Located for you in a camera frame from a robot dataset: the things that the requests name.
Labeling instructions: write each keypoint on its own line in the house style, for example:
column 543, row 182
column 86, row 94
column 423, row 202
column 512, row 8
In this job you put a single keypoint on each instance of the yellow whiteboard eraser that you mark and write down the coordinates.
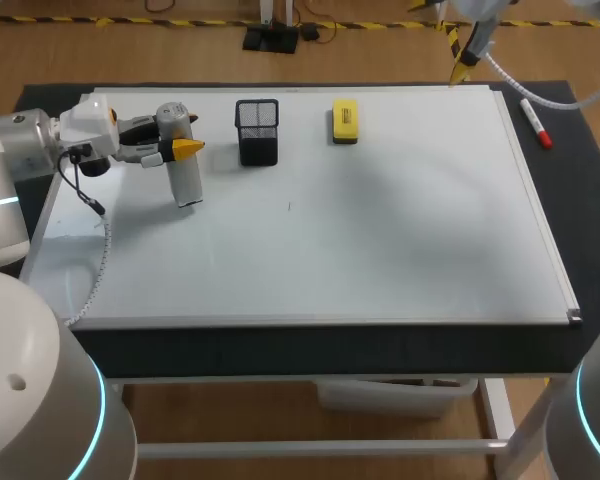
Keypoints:
column 345, row 120

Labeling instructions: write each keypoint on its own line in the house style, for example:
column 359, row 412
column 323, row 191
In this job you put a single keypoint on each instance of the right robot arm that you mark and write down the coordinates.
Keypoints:
column 597, row 410

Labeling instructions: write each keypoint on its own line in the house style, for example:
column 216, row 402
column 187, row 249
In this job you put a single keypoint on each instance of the small black box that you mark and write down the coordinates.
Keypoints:
column 310, row 33

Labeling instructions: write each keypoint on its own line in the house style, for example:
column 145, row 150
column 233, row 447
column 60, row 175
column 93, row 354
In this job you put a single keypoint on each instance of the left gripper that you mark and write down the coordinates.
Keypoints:
column 92, row 127

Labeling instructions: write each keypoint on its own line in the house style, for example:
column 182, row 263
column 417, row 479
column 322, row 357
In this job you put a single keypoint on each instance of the white plastic bin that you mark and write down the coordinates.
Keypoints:
column 395, row 397

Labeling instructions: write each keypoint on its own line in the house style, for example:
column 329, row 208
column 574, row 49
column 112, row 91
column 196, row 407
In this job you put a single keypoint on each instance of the red-capped white marker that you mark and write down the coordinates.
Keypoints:
column 534, row 122

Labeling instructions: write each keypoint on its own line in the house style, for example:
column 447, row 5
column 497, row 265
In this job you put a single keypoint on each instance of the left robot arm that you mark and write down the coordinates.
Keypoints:
column 15, row 145

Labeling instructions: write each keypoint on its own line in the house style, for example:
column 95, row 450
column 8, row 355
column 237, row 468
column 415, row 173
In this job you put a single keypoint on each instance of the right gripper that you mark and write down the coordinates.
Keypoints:
column 480, row 7

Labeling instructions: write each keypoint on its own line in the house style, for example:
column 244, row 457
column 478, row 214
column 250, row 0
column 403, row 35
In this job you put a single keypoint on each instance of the black mesh cup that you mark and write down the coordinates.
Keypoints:
column 258, row 140

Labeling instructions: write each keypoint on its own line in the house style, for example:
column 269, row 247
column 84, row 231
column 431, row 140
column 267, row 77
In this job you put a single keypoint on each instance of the black foot pedal base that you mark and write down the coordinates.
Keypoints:
column 271, row 39

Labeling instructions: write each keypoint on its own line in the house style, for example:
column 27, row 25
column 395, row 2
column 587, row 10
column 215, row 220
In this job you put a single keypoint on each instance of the large whiteboard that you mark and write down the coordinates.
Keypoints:
column 330, row 225

